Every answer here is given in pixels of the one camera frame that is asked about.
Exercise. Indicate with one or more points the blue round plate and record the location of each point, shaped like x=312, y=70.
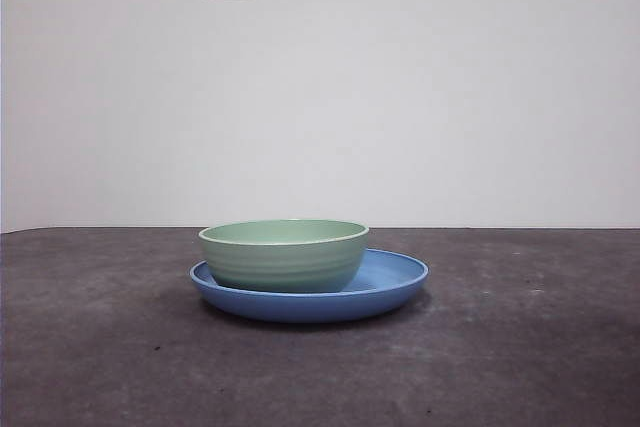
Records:
x=310, y=307

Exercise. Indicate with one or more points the green ribbed bowl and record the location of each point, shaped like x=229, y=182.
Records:
x=282, y=262

